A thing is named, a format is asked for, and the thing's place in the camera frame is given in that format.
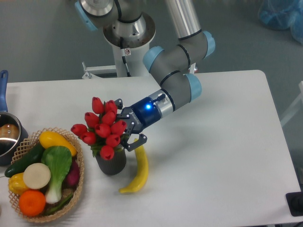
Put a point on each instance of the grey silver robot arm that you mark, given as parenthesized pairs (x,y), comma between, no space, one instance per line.
(166,67)

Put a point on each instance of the green toy bok choy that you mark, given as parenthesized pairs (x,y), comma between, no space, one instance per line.
(58,159)

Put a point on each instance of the yellow toy squash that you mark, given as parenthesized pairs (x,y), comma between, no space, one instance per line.
(50,138)

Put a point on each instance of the white metal frame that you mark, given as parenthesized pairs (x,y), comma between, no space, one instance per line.
(293,108)

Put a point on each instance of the yellow toy bell pepper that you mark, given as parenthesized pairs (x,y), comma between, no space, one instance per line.
(17,184)

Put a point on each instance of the purple toy sweet potato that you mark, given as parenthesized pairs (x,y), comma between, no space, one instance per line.
(73,176)

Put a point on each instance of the green toy chili pepper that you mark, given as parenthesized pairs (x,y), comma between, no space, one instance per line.
(59,206)

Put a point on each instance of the orange toy tangerine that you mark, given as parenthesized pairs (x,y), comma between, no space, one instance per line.
(32,203)

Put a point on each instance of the woven wicker basket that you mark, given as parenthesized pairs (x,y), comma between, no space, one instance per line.
(71,192)

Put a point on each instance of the dark grey ribbed vase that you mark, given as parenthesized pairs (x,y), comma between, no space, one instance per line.
(115,165)

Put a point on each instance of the dark green toy cucumber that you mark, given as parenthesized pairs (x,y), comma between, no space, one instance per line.
(34,155)

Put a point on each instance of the yellow toy banana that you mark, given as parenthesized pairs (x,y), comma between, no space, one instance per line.
(142,172)

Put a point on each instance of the round white radish slice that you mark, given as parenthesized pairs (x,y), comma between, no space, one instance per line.
(36,176)

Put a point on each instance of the black device at table edge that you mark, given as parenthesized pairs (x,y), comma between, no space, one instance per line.
(295,203)

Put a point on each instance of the blue saucepan with handle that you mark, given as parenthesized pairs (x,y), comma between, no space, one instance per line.
(12,133)

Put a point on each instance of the blue plastic bag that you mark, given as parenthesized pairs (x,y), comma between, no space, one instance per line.
(283,15)

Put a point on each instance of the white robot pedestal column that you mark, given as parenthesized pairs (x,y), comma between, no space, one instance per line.
(130,42)

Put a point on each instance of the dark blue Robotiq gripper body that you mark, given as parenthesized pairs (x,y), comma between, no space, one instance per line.
(140,115)

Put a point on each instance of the red tulip bouquet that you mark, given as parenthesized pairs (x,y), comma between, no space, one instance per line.
(102,130)

